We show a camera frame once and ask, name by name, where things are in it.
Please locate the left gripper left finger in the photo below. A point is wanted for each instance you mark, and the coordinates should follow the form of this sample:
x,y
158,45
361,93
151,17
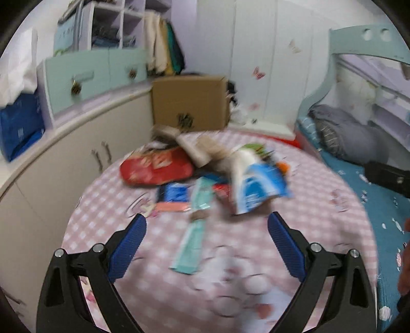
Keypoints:
x,y
62,305

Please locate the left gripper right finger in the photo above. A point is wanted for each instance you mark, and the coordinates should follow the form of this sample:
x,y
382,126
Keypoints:
x,y
350,306

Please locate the orange bottle cap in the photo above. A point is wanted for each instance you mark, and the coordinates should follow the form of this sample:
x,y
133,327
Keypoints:
x,y
284,167

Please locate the teal long wrapper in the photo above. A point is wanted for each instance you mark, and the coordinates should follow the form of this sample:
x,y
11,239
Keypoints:
x,y
188,256

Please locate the blue white paper package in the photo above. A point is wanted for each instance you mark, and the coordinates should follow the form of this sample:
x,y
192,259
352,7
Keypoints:
x,y
253,181

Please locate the blue cartoon tissue pack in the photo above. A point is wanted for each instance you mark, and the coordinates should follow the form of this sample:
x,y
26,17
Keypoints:
x,y
173,193

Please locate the beige paper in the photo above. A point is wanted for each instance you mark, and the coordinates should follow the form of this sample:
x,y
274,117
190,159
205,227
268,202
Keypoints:
x,y
204,151

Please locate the green leaf plush toy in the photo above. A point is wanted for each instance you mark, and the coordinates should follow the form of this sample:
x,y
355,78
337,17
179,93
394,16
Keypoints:
x,y
258,149

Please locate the person right hand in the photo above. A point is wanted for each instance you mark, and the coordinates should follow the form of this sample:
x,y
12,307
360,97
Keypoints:
x,y
403,285

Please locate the teal bed mattress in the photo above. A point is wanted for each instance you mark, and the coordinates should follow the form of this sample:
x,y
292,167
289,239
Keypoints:
x,y
387,212

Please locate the grey folded quilt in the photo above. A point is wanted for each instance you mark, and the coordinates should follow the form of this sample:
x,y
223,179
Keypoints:
x,y
344,137

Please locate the pink checkered tablecloth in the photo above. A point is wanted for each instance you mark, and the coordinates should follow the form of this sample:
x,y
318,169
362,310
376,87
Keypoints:
x,y
242,284

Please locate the red bench with white top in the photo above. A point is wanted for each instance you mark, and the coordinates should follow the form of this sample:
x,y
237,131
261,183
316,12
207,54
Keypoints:
x,y
280,132

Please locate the white low cabinet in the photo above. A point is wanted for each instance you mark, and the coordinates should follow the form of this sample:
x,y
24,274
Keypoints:
x,y
40,189

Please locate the white plastic bag on bench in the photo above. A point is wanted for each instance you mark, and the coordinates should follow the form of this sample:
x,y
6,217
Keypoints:
x,y
238,115

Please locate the red snack bag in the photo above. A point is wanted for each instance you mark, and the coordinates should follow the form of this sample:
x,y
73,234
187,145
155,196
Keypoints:
x,y
156,167

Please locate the blue plastic bag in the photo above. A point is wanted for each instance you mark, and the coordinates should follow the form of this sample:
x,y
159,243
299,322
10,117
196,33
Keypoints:
x,y
22,125

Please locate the large cardboard box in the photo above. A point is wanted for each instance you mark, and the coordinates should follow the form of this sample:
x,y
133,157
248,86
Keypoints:
x,y
190,103

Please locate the mint drawer cabinet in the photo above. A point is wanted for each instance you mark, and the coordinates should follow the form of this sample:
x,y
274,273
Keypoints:
x,y
74,78

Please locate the white shopping bag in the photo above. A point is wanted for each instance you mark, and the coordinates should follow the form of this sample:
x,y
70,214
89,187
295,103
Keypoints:
x,y
20,74

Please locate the hanging clothes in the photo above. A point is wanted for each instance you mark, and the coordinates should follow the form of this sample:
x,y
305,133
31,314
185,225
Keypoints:
x,y
164,53

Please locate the purple open shelf unit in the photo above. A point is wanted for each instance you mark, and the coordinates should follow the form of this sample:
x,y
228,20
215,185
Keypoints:
x,y
87,25

